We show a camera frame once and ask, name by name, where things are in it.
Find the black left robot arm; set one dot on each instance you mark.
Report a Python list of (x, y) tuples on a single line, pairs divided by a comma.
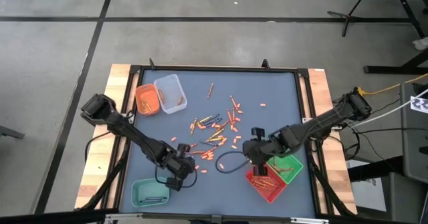
[(133, 137)]

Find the black-white fiducial tag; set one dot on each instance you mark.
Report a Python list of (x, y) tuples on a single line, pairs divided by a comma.
[(419, 104)]

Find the orange crayon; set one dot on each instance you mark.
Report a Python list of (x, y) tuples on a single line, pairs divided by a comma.
[(229, 115), (180, 100), (162, 96), (233, 101), (262, 185), (210, 90), (193, 125), (264, 181), (233, 116), (210, 150)]

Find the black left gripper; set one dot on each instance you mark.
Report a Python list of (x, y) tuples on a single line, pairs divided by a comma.
[(177, 167)]

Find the brown crayon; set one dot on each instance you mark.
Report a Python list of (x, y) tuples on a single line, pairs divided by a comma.
[(286, 169), (275, 168)]

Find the orange plastic bin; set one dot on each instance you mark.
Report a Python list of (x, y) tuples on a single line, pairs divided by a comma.
[(138, 90)]

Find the black tripod stand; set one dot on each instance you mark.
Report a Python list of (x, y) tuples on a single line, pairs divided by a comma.
[(384, 70)]

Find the red-orange crayon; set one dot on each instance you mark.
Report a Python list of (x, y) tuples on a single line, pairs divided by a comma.
[(222, 125), (196, 152)]

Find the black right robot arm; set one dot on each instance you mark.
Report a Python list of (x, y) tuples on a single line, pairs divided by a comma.
[(317, 127)]

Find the dark blue crayon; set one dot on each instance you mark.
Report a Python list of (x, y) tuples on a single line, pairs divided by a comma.
[(208, 143)]

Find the person's white shoe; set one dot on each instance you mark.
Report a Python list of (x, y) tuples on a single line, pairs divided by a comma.
[(420, 43)]

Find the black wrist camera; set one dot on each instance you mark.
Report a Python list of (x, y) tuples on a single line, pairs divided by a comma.
[(258, 134), (183, 148)]

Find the teal plastic basket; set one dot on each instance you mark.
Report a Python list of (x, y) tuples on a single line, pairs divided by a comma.
[(150, 189)]

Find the red plastic basket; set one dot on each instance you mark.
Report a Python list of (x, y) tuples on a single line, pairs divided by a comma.
[(267, 196)]

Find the clear plastic bin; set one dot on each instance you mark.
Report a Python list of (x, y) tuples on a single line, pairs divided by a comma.
[(172, 83)]

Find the grey metal bracket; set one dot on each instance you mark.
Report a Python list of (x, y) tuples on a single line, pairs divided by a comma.
[(10, 132)]

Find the grey cabinet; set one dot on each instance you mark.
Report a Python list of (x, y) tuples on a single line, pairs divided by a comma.
[(414, 143)]

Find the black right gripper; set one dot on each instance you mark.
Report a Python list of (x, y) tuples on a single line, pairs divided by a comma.
[(264, 152)]

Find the yellow crayon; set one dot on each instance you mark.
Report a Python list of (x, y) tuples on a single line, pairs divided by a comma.
[(216, 134), (144, 106), (148, 104), (204, 119), (214, 139)]

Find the black crayon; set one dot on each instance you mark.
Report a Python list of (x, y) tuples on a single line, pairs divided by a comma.
[(152, 201)]

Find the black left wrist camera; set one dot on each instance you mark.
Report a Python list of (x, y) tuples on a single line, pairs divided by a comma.
[(183, 148)]

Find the grey-blue table mat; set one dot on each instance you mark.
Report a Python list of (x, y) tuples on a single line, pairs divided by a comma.
[(217, 197)]

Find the black table frame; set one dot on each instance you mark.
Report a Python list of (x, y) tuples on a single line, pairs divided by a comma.
[(217, 68)]

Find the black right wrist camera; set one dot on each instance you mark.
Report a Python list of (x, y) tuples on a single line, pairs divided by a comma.
[(258, 134)]

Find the green plastic basket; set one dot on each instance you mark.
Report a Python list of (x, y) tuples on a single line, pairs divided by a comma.
[(296, 162)]

